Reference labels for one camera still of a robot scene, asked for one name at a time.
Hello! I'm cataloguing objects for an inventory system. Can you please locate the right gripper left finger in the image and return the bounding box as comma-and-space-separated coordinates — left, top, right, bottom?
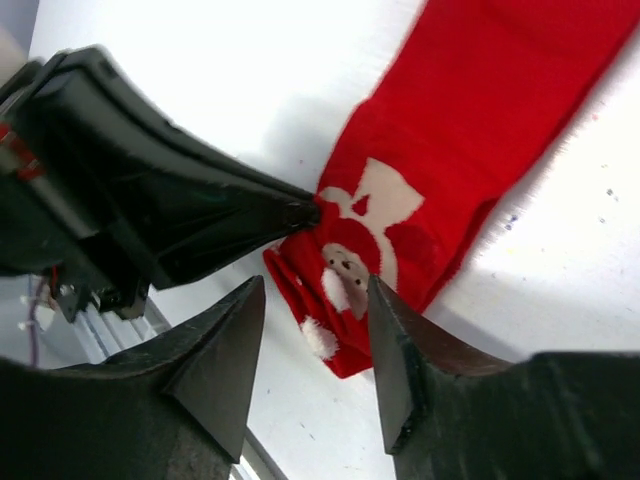
0, 274, 266, 480

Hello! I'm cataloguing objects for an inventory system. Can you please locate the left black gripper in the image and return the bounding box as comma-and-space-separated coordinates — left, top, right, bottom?
0, 44, 324, 291

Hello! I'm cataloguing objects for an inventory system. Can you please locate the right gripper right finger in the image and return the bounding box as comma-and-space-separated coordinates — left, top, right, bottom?
368, 277, 639, 479

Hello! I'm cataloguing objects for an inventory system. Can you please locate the red santa sock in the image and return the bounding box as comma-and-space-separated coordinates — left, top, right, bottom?
263, 1, 639, 378

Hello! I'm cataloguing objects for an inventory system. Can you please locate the aluminium front rail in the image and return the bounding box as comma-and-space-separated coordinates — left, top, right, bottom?
29, 279, 291, 480

